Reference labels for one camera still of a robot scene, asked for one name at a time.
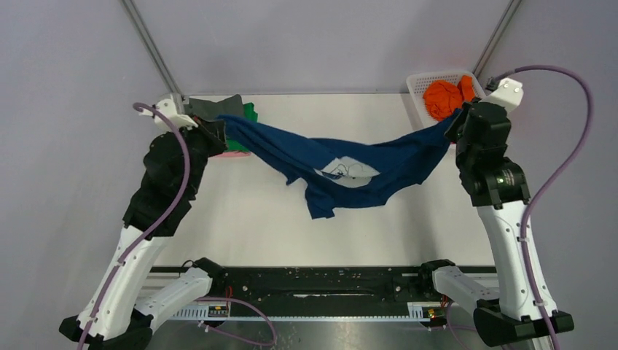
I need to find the white plastic basket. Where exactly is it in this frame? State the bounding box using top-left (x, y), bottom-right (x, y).
top-left (406, 70), bottom-right (485, 130)

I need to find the white slotted cable duct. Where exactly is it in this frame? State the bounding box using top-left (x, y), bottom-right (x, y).
top-left (170, 302), bottom-right (445, 322)

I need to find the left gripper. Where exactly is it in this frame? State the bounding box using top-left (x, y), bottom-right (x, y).
top-left (173, 112), bottom-right (230, 196)

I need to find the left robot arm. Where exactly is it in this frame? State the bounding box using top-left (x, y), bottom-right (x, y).
top-left (59, 93), bottom-right (226, 349)

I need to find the blue t-shirt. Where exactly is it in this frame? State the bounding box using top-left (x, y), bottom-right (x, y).
top-left (220, 115), bottom-right (454, 219)

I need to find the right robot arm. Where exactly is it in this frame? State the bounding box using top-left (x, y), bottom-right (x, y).
top-left (418, 77), bottom-right (574, 347)

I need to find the green folded t-shirt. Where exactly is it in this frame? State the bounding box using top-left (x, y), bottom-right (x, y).
top-left (225, 102), bottom-right (259, 155)

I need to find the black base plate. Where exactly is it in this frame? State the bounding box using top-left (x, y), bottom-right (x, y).
top-left (149, 264), bottom-right (498, 319)

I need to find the orange t-shirt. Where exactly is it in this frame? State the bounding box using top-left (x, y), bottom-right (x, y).
top-left (423, 75), bottom-right (477, 121)

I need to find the pink folded t-shirt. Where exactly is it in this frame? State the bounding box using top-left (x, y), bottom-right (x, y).
top-left (216, 151), bottom-right (251, 158)

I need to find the grey folded t-shirt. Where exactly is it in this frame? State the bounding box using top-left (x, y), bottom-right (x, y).
top-left (184, 94), bottom-right (245, 121)

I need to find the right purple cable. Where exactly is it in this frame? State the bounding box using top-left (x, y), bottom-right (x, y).
top-left (427, 65), bottom-right (594, 350)

